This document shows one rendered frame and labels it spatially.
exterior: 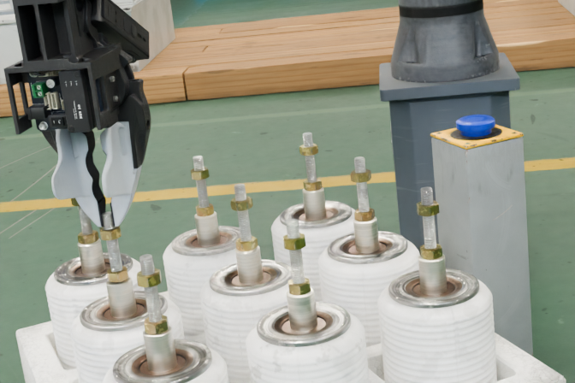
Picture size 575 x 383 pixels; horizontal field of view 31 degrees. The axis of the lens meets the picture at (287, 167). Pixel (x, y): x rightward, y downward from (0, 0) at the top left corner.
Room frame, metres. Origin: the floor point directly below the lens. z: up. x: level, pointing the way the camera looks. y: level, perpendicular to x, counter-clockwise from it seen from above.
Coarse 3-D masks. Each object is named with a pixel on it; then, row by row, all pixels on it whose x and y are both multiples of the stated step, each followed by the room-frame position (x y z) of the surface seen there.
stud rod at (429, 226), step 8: (424, 192) 0.81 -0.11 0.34; (432, 192) 0.81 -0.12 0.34; (424, 200) 0.81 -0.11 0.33; (432, 200) 0.81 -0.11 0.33; (424, 216) 0.81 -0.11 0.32; (432, 216) 0.81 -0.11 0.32; (424, 224) 0.81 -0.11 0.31; (432, 224) 0.81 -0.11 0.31; (424, 232) 0.81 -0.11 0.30; (432, 232) 0.81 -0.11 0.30; (424, 240) 0.81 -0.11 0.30; (432, 240) 0.81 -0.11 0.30; (432, 248) 0.81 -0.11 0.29
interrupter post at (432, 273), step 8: (424, 264) 0.80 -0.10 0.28; (432, 264) 0.80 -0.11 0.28; (440, 264) 0.80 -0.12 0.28; (424, 272) 0.80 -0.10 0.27; (432, 272) 0.80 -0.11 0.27; (440, 272) 0.80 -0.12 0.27; (424, 280) 0.80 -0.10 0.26; (432, 280) 0.80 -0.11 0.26; (440, 280) 0.80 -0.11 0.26; (424, 288) 0.80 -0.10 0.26; (432, 288) 0.80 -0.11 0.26; (440, 288) 0.80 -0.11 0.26
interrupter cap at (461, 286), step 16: (416, 272) 0.84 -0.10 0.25; (448, 272) 0.84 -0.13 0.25; (464, 272) 0.83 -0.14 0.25; (400, 288) 0.81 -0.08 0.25; (416, 288) 0.82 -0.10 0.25; (448, 288) 0.81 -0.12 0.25; (464, 288) 0.80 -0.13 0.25; (416, 304) 0.78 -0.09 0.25; (432, 304) 0.77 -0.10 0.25; (448, 304) 0.77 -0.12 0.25
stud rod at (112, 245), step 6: (102, 216) 0.83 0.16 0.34; (108, 216) 0.83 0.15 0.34; (108, 222) 0.83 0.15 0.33; (108, 228) 0.83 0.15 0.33; (108, 240) 0.83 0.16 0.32; (114, 240) 0.83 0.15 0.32; (108, 246) 0.83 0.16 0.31; (114, 246) 0.83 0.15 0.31; (108, 252) 0.84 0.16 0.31; (114, 252) 0.83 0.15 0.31; (114, 258) 0.83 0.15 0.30; (120, 258) 0.84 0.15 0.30; (114, 264) 0.83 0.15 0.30; (120, 264) 0.83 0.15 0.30; (114, 270) 0.83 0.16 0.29; (120, 270) 0.83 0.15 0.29; (114, 282) 0.83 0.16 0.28
